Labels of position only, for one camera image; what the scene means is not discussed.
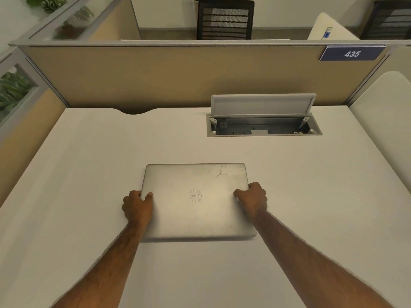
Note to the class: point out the person's left hand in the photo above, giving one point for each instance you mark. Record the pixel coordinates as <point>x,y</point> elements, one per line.
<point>136,208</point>

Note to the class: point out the person's right hand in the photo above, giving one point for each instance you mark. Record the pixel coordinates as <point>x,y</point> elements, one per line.
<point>253,200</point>

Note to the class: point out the person's right thumb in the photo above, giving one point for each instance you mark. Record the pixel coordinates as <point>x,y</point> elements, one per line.
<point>240,193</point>

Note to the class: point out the person's left thumb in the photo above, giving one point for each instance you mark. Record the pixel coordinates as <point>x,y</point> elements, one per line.
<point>148,197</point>

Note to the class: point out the silver laptop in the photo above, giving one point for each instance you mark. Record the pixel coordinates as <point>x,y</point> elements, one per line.
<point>196,202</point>

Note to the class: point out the person's right forearm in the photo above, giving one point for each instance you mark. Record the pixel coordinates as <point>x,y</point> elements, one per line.
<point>314,263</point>

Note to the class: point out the person's left forearm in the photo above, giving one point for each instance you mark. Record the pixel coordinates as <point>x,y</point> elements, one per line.
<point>102,269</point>

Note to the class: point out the beige cubicle partition panel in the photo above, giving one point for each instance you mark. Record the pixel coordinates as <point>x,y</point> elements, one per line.
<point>199,76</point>

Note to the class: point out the glass-topped side partition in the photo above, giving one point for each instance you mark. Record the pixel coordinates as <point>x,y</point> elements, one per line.
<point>25,102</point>

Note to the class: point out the white neighbouring desk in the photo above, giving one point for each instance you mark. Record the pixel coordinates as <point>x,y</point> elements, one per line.
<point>383,125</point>

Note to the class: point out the green potted plant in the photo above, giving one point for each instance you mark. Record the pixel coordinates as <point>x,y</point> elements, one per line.
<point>61,14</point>
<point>12,91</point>

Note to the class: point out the black mesh office chair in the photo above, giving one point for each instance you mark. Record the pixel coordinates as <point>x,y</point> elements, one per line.
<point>224,19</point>
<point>387,19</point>

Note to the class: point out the blue number sign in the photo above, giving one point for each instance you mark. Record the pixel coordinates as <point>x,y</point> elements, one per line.
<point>352,53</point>

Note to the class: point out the beige side partition panel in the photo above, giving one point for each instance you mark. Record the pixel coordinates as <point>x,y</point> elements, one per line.
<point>382,72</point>

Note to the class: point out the white desk with curved edge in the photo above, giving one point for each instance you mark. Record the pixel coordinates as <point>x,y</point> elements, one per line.
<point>330,27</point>

